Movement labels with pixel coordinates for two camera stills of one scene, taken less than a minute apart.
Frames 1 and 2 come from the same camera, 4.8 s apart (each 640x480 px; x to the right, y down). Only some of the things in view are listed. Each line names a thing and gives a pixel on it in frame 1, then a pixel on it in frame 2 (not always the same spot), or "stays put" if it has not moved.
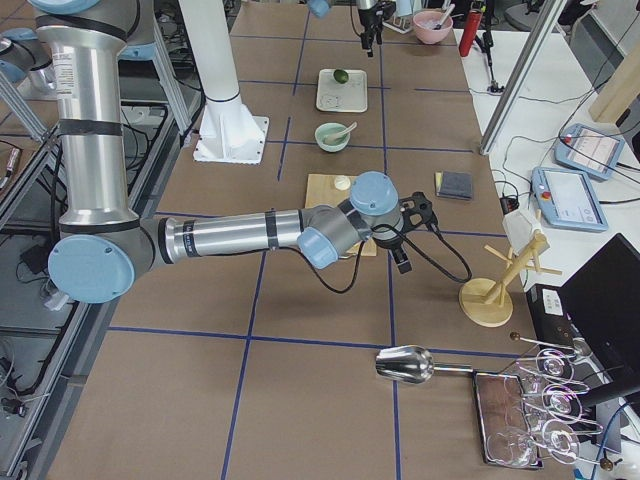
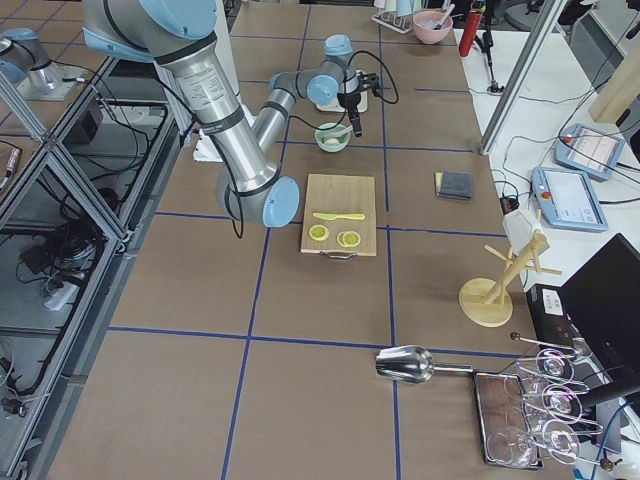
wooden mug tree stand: (485, 302) stays put
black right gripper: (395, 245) to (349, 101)
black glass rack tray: (504, 423) stays put
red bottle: (471, 30) stays put
